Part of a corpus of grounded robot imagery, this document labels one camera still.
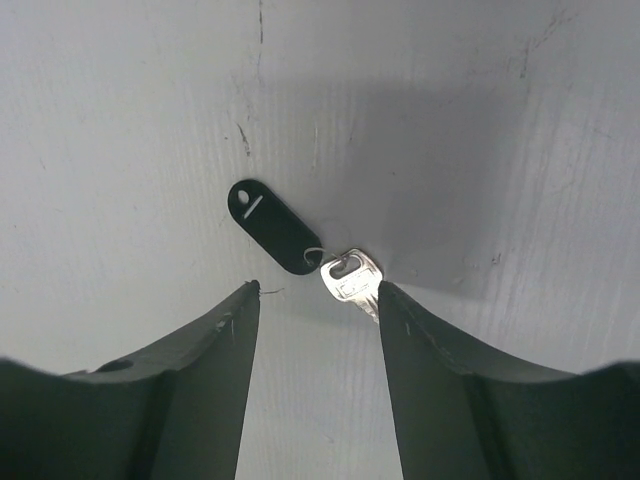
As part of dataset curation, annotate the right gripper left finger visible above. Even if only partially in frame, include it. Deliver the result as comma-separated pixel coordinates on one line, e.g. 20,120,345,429
1,281,260,479

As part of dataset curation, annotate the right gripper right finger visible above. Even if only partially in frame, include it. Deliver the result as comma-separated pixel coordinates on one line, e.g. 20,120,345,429
379,282,639,479

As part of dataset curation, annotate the black tag key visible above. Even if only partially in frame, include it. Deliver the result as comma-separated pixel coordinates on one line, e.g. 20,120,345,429
227,179,383,322

